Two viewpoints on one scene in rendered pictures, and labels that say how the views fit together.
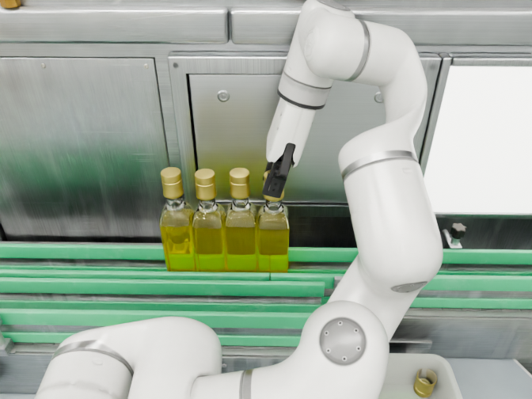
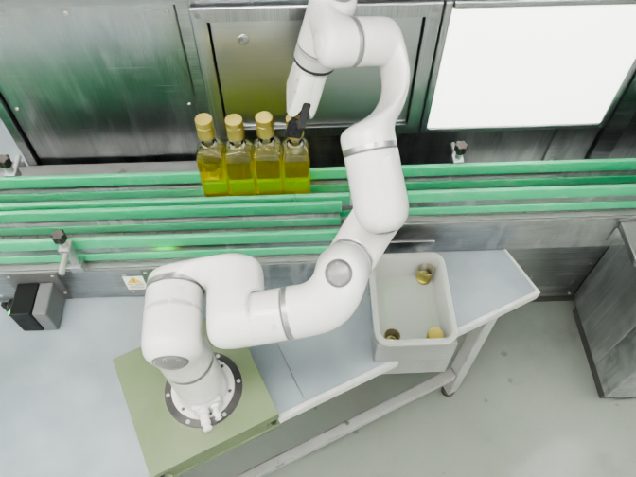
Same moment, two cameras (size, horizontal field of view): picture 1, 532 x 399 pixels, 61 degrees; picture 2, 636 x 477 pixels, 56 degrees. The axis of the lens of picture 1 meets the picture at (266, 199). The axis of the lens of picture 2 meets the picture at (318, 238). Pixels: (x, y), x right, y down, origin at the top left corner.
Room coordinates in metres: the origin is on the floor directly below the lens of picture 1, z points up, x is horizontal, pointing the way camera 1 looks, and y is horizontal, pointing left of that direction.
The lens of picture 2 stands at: (-0.19, -0.01, 1.98)
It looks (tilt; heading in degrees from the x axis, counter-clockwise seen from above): 56 degrees down; 357
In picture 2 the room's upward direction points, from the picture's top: straight up
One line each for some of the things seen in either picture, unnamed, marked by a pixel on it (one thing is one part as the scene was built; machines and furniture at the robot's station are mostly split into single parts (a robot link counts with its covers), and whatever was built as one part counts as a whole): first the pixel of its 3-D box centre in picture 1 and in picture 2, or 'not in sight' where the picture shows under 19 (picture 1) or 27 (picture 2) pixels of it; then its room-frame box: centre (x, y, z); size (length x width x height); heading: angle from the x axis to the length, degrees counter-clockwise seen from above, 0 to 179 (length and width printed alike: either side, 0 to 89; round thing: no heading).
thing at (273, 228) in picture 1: (272, 252); (296, 176); (0.64, -0.01, 0.99); 0.06 x 0.06 x 0.21; 89
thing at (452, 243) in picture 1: (448, 245); (454, 158); (0.71, -0.38, 0.94); 0.07 x 0.04 x 0.13; 179
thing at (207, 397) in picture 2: not in sight; (198, 381); (0.23, 0.19, 0.90); 0.16 x 0.13 x 0.15; 19
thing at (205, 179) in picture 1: (205, 184); (235, 127); (0.64, 0.10, 1.14); 0.04 x 0.04 x 0.04
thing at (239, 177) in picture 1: (240, 183); (264, 125); (0.65, 0.04, 1.14); 0.04 x 0.04 x 0.04
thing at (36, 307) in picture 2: not in sight; (38, 307); (0.46, 0.58, 0.79); 0.08 x 0.08 x 0.08; 89
